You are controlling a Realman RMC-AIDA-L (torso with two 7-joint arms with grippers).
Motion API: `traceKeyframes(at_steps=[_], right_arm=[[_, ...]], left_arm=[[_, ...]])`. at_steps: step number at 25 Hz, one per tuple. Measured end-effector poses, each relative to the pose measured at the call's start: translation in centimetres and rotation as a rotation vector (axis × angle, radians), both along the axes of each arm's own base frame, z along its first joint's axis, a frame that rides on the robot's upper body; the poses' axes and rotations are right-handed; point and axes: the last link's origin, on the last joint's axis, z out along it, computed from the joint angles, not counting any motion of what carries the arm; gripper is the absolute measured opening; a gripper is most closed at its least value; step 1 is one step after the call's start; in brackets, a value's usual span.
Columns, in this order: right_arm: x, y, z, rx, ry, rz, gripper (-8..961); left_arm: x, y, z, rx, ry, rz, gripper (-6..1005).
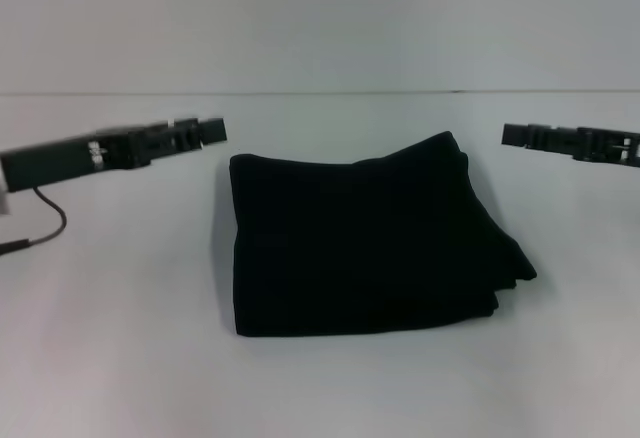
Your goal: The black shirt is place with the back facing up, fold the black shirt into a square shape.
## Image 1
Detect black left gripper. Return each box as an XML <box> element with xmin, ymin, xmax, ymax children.
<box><xmin>0</xmin><ymin>116</ymin><xmax>229</xmax><ymax>195</ymax></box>

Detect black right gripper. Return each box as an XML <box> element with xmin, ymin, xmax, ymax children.
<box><xmin>500</xmin><ymin>122</ymin><xmax>640</xmax><ymax>168</ymax></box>

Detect black shirt with white print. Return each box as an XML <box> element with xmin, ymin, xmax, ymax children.
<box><xmin>227</xmin><ymin>130</ymin><xmax>539</xmax><ymax>339</ymax></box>

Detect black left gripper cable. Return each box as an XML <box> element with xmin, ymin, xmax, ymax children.
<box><xmin>0</xmin><ymin>186</ymin><xmax>68</xmax><ymax>257</ymax></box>

